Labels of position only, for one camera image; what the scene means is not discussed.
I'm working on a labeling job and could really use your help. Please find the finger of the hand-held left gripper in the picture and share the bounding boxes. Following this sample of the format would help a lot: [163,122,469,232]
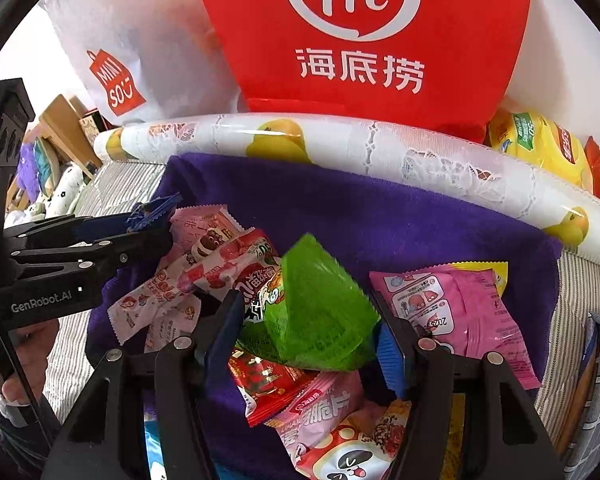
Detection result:
[4,193,182,255]
[0,226,175,329]

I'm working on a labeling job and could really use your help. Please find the long pink strawberry packet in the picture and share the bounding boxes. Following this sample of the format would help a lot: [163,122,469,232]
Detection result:
[177,230,281,306]

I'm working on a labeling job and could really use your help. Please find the printed cardboard box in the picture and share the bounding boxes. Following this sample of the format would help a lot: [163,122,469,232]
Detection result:
[77,110,106,137]

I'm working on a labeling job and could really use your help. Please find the small pink snack packet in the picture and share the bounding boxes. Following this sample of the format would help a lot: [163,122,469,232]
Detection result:
[170,205,243,261]

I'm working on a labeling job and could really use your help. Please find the yellow chip bag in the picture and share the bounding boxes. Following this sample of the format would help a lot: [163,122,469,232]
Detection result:
[487,107,596,193]

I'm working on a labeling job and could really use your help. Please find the colourful pillow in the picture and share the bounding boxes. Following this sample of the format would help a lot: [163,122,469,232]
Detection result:
[32,137,63,196]

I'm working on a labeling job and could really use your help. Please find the pink chip packet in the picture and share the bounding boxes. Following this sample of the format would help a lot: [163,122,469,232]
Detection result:
[265,372,363,461]

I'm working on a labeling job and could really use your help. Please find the wooden furniture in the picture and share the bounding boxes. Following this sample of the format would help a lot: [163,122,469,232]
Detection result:
[39,94,103,178]

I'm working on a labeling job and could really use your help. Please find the purple towel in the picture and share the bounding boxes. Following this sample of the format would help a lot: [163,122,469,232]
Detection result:
[87,152,563,480]

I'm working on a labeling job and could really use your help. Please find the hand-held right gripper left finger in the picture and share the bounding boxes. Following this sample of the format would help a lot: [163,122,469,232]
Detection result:
[40,290,246,480]

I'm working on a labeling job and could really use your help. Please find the white strawberry snack packet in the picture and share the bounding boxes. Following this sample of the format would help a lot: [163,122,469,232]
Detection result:
[107,260,203,331]
[145,305,203,353]

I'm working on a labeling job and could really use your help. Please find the red green snack packet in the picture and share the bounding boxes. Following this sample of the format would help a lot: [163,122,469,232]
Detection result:
[232,240,286,321]

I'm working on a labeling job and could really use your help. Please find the white plastic bag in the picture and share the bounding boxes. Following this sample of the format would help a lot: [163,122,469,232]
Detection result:
[42,0,251,131]

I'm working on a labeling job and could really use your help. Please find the large pink snack packet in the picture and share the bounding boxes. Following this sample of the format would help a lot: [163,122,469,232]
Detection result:
[370,265,543,391]

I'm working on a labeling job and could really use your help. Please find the blue snack packet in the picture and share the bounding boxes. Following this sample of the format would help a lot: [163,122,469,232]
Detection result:
[142,410,166,480]

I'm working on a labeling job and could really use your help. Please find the pear print paper roll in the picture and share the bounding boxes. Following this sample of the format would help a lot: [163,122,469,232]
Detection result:
[94,112,600,251]

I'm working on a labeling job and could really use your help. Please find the striped quilted mattress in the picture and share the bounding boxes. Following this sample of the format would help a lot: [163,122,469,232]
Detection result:
[45,162,600,461]

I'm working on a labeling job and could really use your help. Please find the red white cartoon snack packet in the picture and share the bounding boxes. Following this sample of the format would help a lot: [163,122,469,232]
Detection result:
[295,400,413,480]

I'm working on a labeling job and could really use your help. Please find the person's left hand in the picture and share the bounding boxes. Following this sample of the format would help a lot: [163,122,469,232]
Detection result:
[0,317,61,407]

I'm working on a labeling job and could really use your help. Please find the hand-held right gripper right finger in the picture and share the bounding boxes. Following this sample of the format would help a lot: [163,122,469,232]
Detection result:
[370,287,566,480]

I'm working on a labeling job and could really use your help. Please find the white spotted plush toy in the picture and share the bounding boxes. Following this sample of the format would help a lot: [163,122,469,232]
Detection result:
[45,165,88,216]

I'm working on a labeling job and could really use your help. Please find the red paper bag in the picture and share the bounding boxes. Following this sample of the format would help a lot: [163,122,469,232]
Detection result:
[185,0,533,143]

